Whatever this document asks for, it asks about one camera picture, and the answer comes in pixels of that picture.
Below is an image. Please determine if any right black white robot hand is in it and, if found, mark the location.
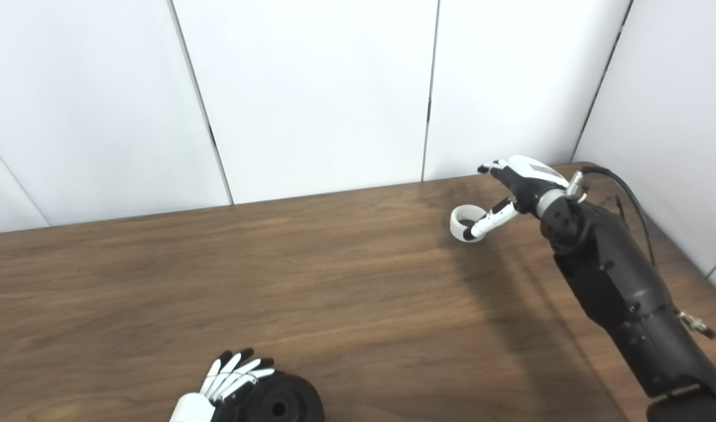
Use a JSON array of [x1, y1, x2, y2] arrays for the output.
[[462, 155, 569, 242]]

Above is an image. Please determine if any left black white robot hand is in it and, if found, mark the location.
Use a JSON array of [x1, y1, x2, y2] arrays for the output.
[[169, 348, 275, 422]]

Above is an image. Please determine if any white plastic ring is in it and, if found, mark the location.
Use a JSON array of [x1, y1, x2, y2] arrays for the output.
[[450, 205, 487, 243]]

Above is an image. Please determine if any round black plastic part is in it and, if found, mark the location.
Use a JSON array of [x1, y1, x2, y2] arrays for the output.
[[235, 372, 325, 422]]

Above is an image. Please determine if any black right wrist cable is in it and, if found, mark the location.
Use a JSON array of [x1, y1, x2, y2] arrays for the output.
[[566, 166, 716, 339]]

